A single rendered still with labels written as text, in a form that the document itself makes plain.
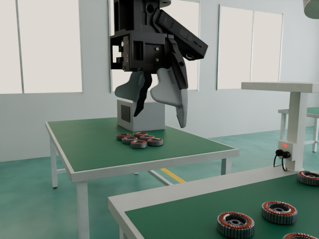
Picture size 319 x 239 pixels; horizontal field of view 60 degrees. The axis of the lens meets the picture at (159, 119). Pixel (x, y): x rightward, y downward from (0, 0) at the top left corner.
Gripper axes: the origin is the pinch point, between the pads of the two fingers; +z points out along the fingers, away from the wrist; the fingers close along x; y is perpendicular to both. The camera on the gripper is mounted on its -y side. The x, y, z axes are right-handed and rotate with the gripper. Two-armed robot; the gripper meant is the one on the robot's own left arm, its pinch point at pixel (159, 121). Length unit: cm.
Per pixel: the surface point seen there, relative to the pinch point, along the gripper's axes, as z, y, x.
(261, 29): -110, -497, -346
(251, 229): 38, -40, -10
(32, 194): 115, -19, -267
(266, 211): 37, -53, -14
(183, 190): 40, -46, -49
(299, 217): 40, -63, -8
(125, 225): 42, -13, -39
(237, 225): 37, -37, -13
